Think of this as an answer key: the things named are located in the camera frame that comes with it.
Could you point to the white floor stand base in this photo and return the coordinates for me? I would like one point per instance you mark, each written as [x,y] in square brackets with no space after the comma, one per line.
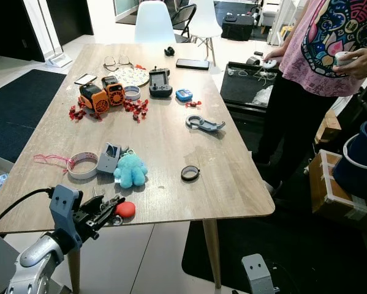
[59,60]

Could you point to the orange round-face gadget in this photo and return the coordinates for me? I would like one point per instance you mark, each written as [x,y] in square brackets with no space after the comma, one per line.
[92,99]

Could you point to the teal plush octopus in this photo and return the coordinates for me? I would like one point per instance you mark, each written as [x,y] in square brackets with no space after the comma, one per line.
[130,170]

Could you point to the small blue gadget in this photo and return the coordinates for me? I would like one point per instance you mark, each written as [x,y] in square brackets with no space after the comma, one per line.
[184,95]

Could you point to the wooden table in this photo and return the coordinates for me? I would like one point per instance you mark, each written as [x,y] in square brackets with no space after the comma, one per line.
[171,147]

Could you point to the person in pink shirt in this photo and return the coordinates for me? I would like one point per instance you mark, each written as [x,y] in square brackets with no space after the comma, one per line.
[318,61]

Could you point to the small black object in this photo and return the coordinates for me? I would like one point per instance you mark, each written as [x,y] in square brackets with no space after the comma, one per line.
[169,51]

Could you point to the navy blue bucket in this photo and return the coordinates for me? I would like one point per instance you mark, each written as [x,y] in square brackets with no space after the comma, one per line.
[361,165]

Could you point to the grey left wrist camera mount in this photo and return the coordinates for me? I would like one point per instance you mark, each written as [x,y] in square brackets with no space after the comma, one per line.
[64,205]

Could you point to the person's left hand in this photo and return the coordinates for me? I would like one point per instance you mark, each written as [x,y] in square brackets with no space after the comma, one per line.
[364,63]

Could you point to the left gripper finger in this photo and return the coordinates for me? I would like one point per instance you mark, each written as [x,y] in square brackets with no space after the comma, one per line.
[111,201]
[111,214]

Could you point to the white plastic chair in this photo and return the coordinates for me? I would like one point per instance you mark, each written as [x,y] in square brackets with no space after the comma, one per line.
[154,21]
[206,18]

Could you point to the white hand controller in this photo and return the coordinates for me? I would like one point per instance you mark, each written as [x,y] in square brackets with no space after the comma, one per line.
[269,64]
[342,58]

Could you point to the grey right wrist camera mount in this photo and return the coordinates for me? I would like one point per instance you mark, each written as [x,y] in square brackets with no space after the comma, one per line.
[257,272]

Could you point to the red key fob with keys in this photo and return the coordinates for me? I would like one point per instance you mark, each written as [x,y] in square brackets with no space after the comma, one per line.
[126,209]

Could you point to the eyeglasses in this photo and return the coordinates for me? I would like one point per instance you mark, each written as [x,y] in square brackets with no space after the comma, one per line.
[109,61]

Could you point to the orange black grille gadget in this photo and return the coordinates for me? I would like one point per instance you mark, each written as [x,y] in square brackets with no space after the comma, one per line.
[114,92]

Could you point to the white tape roll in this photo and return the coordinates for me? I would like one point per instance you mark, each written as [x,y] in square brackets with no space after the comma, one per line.
[73,168]

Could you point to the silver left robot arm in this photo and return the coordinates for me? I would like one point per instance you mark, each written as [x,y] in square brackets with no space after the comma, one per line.
[33,263]

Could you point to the person's right hand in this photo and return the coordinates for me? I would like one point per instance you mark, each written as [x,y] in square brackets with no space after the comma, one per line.
[279,54]

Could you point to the black handheld console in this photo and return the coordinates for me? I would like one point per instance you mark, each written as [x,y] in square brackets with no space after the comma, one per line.
[160,84]

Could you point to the black floor mat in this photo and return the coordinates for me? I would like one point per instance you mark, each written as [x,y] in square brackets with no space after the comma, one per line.
[18,110]

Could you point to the white smartphone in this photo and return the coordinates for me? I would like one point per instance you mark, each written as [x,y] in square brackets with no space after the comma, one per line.
[85,79]

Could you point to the red clips pile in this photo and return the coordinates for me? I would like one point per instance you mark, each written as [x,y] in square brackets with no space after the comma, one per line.
[193,103]
[78,113]
[136,109]

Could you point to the black smartphone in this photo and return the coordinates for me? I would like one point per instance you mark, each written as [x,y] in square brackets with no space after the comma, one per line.
[192,64]

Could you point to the black cart tray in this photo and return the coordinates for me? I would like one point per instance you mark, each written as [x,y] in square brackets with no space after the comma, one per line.
[241,86]

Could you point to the grey carabiner clip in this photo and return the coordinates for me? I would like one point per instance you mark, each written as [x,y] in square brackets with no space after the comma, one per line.
[209,126]

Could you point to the patterned round plate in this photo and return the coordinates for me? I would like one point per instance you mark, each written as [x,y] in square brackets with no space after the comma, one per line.
[133,76]

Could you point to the cardboard box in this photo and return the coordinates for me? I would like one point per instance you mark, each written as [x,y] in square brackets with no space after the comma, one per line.
[327,196]

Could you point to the black chair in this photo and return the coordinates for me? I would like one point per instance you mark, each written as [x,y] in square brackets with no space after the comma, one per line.
[184,15]

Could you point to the small grey box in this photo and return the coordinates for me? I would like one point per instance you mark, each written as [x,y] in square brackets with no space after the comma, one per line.
[108,159]

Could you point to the black bag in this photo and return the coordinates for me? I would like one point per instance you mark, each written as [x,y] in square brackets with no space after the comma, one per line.
[238,27]

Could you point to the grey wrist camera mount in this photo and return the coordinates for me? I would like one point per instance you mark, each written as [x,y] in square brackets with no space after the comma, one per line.
[64,205]
[257,272]

